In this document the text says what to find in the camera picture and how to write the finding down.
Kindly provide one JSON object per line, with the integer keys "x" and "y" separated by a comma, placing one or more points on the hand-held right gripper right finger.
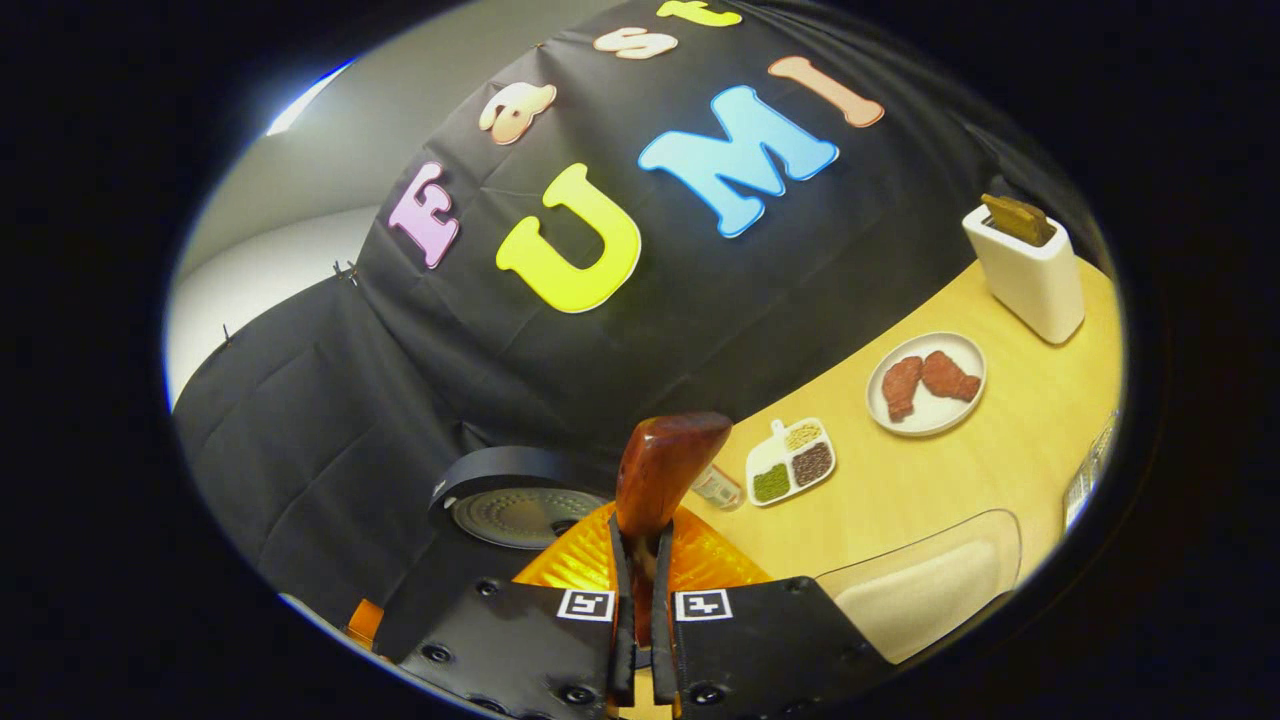
{"x": 760, "y": 640}

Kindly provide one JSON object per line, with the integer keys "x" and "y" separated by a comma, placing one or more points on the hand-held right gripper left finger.
{"x": 530, "y": 640}

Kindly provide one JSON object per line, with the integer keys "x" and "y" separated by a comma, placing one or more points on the dark grey rice cooker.
{"x": 470, "y": 470}

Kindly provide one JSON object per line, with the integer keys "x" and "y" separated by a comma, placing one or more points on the brown wooden spoon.
{"x": 665, "y": 465}

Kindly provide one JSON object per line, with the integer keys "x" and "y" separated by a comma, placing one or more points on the small clear glass bottle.
{"x": 718, "y": 488}

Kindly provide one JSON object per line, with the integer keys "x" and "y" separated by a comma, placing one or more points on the divided white bean dish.
{"x": 765, "y": 462}

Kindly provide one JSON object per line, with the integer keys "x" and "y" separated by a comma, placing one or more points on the clear plastic tray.
{"x": 960, "y": 535}

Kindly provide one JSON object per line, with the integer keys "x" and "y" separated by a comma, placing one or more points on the round white plate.
{"x": 940, "y": 415}

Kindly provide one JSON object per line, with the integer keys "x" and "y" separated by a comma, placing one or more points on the reddish brown meat piece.
{"x": 950, "y": 377}
{"x": 900, "y": 385}

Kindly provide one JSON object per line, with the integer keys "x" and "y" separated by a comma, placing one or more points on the black backdrop cloth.
{"x": 700, "y": 320}

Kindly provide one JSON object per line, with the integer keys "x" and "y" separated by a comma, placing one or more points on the white toaster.
{"x": 1035, "y": 285}

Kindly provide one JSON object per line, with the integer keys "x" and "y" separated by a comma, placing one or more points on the brown toast slice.
{"x": 1018, "y": 220}

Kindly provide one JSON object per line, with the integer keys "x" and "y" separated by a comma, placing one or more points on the large ceiling light panel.
{"x": 305, "y": 100}

